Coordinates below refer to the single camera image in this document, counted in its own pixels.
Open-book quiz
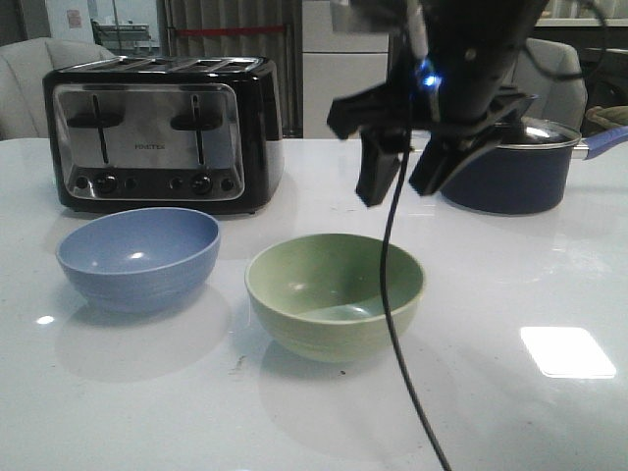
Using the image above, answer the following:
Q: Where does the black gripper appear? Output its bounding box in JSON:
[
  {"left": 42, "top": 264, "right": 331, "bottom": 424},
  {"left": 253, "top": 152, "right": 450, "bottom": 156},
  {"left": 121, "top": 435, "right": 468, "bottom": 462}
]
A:
[{"left": 327, "top": 80, "right": 535, "bottom": 207}]

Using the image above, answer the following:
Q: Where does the green bowl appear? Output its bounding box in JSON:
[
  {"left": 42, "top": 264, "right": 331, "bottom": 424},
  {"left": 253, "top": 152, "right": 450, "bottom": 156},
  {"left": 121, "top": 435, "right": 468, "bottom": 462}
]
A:
[{"left": 244, "top": 234, "right": 424, "bottom": 363}]

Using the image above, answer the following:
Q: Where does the blue bowl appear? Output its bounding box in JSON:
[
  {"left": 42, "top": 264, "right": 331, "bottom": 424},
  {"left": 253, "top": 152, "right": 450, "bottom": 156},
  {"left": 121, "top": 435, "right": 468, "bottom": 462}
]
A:
[{"left": 56, "top": 207, "right": 221, "bottom": 313}]

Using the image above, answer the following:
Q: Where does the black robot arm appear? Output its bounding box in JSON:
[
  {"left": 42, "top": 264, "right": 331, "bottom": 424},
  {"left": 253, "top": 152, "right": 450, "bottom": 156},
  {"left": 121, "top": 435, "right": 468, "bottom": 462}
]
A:
[{"left": 327, "top": 1, "right": 546, "bottom": 206}]

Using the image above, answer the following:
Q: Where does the glass pot lid blue knob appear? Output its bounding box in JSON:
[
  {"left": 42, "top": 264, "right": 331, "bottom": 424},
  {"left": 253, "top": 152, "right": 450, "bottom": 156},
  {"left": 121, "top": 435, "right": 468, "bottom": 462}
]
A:
[{"left": 495, "top": 95, "right": 581, "bottom": 149}]

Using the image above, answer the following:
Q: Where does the white refrigerator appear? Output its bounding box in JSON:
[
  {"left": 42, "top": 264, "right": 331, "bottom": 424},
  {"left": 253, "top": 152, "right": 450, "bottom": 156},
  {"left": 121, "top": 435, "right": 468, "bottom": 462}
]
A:
[{"left": 302, "top": 1, "right": 389, "bottom": 138}]

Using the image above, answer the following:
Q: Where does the dark blue saucepan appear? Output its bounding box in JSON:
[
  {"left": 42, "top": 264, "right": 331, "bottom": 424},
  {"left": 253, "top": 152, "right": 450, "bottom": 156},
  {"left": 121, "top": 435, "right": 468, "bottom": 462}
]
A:
[{"left": 441, "top": 126, "right": 627, "bottom": 215}]

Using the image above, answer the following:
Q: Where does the grey chair right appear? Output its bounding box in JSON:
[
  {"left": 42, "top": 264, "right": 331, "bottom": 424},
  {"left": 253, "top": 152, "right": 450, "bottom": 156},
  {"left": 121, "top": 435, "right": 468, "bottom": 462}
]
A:
[{"left": 504, "top": 38, "right": 588, "bottom": 131}]

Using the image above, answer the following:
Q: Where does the grey chair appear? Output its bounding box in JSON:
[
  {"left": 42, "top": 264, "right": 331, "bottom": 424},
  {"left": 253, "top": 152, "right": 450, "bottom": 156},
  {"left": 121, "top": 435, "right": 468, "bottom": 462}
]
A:
[
  {"left": 504, "top": 38, "right": 588, "bottom": 131},
  {"left": 1, "top": 37, "right": 114, "bottom": 139}
]

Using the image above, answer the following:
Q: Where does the beige cloth at right edge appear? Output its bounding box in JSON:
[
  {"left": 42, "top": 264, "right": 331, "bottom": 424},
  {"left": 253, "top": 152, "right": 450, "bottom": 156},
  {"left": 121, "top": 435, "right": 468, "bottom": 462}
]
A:
[{"left": 583, "top": 105, "right": 628, "bottom": 136}]

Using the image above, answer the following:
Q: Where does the black silver four-slot toaster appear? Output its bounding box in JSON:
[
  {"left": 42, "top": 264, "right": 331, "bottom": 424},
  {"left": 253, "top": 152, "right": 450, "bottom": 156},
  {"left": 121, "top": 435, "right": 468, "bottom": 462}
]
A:
[{"left": 43, "top": 56, "right": 284, "bottom": 214}]

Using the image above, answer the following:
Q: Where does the grey chair left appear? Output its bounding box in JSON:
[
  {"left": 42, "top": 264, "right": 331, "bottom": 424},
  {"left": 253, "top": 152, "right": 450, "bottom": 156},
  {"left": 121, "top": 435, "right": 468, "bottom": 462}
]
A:
[{"left": 1, "top": 37, "right": 114, "bottom": 139}]

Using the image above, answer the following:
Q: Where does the black cable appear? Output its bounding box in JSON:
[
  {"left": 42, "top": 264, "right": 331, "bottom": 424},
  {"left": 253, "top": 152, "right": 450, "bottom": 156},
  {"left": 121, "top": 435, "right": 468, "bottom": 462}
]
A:
[{"left": 380, "top": 0, "right": 453, "bottom": 471}]

